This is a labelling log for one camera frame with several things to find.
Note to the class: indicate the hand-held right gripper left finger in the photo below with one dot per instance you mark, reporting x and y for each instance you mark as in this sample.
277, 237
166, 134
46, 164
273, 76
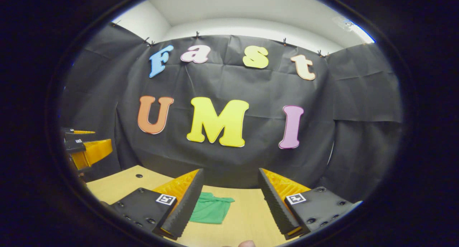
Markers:
186, 207

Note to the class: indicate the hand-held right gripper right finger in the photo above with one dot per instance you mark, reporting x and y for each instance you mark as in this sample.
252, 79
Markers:
276, 207

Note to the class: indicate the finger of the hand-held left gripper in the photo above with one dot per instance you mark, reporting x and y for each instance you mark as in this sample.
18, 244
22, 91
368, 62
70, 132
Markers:
77, 146
69, 132

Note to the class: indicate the green T-shirt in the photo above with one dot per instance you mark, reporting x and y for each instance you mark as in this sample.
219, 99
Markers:
211, 209

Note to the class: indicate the black backdrop cloth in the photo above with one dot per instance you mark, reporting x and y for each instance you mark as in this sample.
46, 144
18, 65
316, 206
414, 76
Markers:
251, 85

